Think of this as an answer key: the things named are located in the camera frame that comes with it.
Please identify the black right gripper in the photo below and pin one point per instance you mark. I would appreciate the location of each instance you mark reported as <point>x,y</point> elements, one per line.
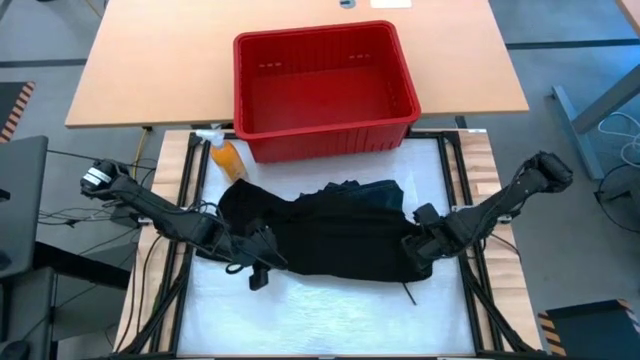
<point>427,242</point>

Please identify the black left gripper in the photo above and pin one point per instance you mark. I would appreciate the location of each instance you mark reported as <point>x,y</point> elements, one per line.
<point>250,245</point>

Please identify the black garment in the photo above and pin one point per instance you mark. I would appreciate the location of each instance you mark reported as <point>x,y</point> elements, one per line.
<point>340,240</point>

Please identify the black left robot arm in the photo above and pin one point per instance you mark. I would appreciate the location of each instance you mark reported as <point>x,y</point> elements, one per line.
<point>150,205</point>

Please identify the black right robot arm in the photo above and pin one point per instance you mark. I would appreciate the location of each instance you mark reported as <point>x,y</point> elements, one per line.
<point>510,195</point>

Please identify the red plastic bin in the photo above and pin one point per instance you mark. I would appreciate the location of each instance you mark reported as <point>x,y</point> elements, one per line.
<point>325,100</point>

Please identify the orange spray bottle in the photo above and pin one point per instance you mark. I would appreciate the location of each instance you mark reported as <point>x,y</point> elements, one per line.
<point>229,160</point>

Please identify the grey metal table leg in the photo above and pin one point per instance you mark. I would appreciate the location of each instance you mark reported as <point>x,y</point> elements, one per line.
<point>570,115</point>

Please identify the light wooden desk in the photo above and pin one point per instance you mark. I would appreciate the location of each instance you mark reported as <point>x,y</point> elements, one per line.
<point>632,6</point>
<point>150,60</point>

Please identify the dark grey chair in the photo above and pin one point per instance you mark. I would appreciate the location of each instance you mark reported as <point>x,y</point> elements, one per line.
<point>22,210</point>

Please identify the black hazard-striped mat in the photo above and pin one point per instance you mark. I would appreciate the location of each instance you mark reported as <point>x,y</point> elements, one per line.
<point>10,105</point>

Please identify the silver metal bracket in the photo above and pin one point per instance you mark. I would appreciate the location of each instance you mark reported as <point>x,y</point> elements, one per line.
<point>502,218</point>
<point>145,220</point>

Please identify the black aluminium table frame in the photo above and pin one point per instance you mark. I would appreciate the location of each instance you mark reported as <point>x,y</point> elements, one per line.
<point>175,300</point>

